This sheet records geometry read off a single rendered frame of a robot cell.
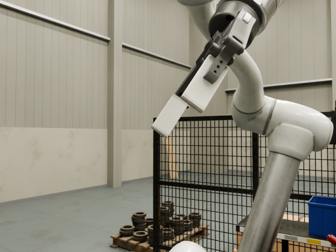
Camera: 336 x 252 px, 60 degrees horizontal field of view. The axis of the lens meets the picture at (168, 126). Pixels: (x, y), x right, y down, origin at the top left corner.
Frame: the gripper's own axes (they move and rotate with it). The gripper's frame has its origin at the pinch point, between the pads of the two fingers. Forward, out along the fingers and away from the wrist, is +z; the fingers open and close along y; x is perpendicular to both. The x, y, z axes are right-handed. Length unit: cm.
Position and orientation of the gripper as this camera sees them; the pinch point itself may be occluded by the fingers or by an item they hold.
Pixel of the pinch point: (176, 114)
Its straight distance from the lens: 39.6
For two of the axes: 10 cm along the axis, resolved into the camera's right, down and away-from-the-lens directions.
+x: 8.1, 5.8, 1.1
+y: 3.0, -2.5, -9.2
